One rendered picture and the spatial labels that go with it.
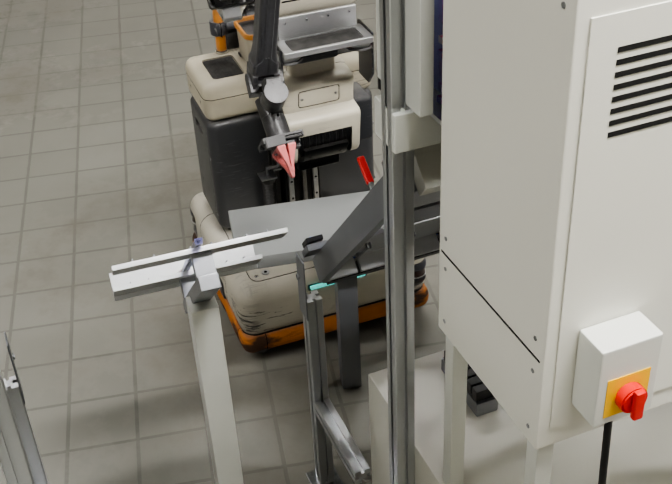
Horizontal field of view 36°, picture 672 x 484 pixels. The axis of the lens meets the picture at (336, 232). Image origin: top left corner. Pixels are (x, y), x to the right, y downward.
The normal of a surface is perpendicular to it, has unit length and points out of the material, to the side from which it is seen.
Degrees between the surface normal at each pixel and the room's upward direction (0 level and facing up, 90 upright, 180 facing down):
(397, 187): 90
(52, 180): 0
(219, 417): 90
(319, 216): 0
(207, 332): 90
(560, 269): 90
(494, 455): 0
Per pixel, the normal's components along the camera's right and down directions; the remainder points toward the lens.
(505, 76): -0.93, 0.25
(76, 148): -0.04, -0.82
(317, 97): 0.36, 0.62
